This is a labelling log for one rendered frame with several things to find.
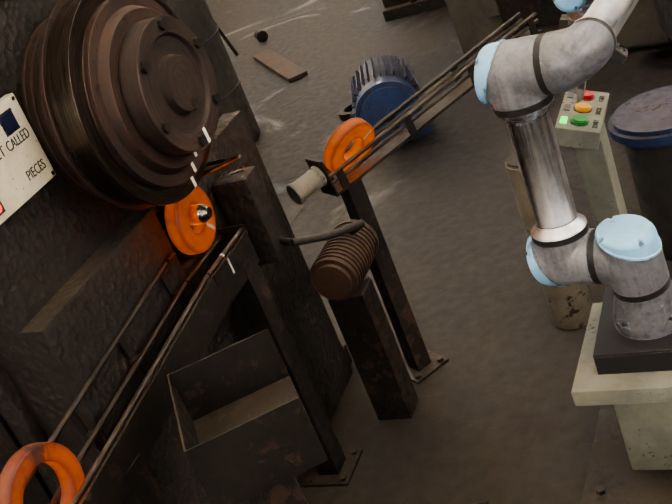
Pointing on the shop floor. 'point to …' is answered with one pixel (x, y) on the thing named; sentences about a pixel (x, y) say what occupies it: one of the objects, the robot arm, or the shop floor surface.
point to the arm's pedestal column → (631, 455)
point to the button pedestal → (593, 155)
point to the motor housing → (364, 320)
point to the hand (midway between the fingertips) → (581, 97)
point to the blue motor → (384, 91)
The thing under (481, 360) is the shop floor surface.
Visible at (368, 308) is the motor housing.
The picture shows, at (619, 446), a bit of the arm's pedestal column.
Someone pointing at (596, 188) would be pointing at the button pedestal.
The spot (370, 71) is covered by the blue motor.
